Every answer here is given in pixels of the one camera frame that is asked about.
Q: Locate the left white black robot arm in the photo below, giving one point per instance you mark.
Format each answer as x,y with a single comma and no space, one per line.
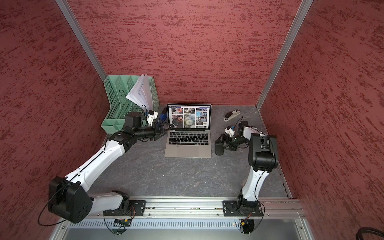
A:
68,196

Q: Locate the beige black stapler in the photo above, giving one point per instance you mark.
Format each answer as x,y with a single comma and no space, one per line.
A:
231,115

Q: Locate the white perforated cable duct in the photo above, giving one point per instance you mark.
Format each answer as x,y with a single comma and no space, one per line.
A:
172,224

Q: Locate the left aluminium corner post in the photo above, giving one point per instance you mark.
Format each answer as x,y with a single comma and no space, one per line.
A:
80,35

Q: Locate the green plastic file organizer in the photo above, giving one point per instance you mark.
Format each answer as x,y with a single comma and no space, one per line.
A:
117,87

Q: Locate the white paper stack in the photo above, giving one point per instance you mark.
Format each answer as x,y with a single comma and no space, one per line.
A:
141,94

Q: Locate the aluminium front rail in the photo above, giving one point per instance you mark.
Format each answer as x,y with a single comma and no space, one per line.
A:
195,207

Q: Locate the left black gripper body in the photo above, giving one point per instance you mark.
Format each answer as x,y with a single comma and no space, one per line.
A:
152,132

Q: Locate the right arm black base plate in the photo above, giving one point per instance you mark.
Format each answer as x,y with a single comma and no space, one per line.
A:
231,208

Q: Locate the aluminium corner post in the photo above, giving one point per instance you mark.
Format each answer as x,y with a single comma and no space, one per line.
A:
80,35
290,37

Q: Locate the right aluminium corner post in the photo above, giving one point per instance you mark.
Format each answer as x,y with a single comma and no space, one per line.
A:
290,37

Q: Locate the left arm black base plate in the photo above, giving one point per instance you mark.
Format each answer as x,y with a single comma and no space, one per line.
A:
134,208

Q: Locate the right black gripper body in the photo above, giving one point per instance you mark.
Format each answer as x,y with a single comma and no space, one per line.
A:
234,141

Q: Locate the silver open laptop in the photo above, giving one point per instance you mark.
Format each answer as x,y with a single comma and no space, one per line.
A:
190,136

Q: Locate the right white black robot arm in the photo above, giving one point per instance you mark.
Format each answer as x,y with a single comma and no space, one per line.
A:
262,159

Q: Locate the blue stapler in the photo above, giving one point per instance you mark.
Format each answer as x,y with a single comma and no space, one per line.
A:
164,114

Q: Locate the black wireless mouse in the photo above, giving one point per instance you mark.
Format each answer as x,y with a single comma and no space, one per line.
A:
219,145

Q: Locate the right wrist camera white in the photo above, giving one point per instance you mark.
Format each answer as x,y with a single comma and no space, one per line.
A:
230,131

